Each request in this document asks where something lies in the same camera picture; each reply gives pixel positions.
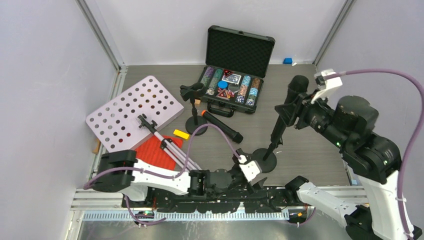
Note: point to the red triangle token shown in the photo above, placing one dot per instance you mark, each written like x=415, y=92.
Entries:
x=227, y=72
x=224, y=94

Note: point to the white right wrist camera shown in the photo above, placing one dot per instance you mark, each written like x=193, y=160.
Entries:
x=325, y=87

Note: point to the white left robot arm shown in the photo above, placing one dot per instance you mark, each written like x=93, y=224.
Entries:
x=122, y=172

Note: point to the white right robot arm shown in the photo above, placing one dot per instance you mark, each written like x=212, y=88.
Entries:
x=376, y=161

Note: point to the red triangle token upper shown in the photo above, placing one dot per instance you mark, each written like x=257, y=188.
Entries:
x=227, y=72

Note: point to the small yellow block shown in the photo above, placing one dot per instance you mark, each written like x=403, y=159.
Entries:
x=181, y=134

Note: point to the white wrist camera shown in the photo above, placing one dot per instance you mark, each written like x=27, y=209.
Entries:
x=250, y=168
x=325, y=87

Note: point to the black poker chip case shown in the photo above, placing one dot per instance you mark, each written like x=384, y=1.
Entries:
x=246, y=54

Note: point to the silver dealer button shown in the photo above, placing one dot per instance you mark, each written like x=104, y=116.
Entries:
x=234, y=88

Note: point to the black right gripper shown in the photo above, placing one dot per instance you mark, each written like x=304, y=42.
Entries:
x=287, y=112

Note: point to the black microphone plain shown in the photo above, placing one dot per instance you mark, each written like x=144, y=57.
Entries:
x=298, y=85

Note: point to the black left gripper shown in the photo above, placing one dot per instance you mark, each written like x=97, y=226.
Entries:
x=251, y=186

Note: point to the red triangle token lower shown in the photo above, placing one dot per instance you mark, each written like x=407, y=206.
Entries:
x=224, y=94

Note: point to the black round-base mic stand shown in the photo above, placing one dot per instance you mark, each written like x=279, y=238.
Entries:
x=266, y=158
x=193, y=93

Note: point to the lilac tripod music stand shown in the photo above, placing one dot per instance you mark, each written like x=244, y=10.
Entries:
x=117, y=125

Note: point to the red sheet music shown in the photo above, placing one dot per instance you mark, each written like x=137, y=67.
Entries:
x=151, y=153

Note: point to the blue round chip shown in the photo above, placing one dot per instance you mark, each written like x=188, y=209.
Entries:
x=222, y=84

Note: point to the wooden block on rail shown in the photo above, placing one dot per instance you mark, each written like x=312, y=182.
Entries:
x=96, y=148

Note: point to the blue playing card deck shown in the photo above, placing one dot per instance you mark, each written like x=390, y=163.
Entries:
x=233, y=78

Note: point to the small blue block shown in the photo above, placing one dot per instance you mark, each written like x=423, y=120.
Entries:
x=287, y=61

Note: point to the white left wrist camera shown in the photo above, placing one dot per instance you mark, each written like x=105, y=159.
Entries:
x=250, y=168

